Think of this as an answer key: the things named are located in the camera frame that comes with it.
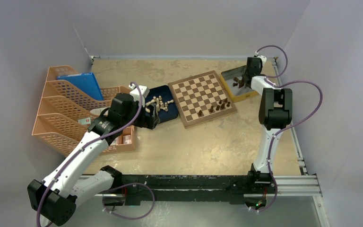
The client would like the wooden chess board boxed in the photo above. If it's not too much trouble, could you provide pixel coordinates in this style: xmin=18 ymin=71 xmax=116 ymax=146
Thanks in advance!
xmin=168 ymin=70 xmax=237 ymax=128

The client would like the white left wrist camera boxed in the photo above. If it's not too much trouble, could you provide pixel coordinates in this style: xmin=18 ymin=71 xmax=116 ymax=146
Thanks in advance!
xmin=129 ymin=85 xmax=150 ymax=105

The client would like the blue folder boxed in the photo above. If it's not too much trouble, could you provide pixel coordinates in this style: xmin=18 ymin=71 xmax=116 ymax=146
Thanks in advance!
xmin=57 ymin=72 xmax=104 ymax=101

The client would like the yellow metal tin tray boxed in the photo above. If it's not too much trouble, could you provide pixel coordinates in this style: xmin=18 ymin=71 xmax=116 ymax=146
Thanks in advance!
xmin=220 ymin=66 xmax=259 ymax=103

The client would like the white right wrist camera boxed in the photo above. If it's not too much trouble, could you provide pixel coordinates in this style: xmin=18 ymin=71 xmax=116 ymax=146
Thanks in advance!
xmin=254 ymin=54 xmax=267 ymax=67

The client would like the peach file rack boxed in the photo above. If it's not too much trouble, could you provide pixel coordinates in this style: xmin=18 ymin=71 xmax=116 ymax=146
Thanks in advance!
xmin=31 ymin=65 xmax=107 ymax=157

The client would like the dark blue square tray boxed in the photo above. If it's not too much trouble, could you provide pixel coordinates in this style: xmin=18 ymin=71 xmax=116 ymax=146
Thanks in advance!
xmin=146 ymin=85 xmax=179 ymax=123

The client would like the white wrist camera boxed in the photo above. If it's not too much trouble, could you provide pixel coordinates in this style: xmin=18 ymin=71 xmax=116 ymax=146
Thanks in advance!
xmin=254 ymin=54 xmax=267 ymax=67
xmin=129 ymin=85 xmax=150 ymax=105

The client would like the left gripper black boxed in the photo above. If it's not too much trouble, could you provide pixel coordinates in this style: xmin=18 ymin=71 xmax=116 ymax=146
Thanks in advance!
xmin=121 ymin=99 xmax=159 ymax=129

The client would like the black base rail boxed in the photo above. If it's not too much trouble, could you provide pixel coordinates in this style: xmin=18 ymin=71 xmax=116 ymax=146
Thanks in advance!
xmin=94 ymin=175 xmax=321 ymax=209

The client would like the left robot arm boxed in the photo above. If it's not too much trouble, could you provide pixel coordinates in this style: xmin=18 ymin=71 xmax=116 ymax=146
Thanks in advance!
xmin=27 ymin=89 xmax=159 ymax=227

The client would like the peach desk organizer tray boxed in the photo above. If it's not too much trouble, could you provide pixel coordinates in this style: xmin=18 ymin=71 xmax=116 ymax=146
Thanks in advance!
xmin=101 ymin=86 xmax=137 ymax=155

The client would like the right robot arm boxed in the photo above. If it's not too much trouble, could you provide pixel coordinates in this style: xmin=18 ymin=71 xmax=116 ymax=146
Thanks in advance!
xmin=242 ymin=55 xmax=293 ymax=192

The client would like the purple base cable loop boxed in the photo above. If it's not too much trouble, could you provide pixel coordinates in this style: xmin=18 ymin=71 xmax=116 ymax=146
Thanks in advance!
xmin=101 ymin=182 xmax=156 ymax=220

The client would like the dark wooden king piece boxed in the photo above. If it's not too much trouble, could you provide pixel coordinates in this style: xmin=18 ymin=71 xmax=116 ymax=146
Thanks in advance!
xmin=233 ymin=77 xmax=245 ymax=88

